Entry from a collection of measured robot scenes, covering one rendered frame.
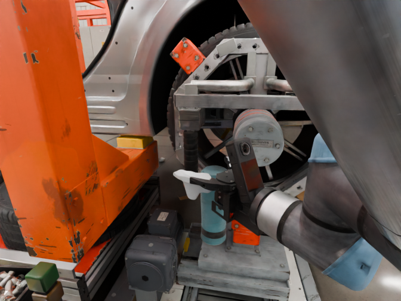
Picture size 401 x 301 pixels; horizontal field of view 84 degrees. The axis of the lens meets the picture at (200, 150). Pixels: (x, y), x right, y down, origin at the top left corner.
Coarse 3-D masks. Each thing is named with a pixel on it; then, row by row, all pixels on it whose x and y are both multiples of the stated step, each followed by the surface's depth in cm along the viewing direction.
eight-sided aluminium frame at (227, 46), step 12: (216, 48) 66; (228, 48) 65; (240, 48) 65; (252, 48) 65; (264, 48) 64; (204, 60) 68; (216, 60) 67; (204, 72) 69; (180, 108) 78; (180, 132) 81; (180, 144) 78; (180, 156) 80; (288, 180) 81; (300, 180) 75; (288, 192) 78; (300, 192) 77
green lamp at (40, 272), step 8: (40, 264) 46; (48, 264) 46; (32, 272) 44; (40, 272) 44; (48, 272) 44; (56, 272) 46; (32, 280) 43; (40, 280) 43; (48, 280) 45; (56, 280) 47; (32, 288) 44; (40, 288) 44; (48, 288) 45
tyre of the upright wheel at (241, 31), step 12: (240, 24) 71; (216, 36) 73; (228, 36) 72; (240, 36) 71; (252, 36) 71; (204, 48) 74; (180, 72) 78; (180, 84) 80; (168, 108) 84; (168, 120) 86; (168, 132) 87
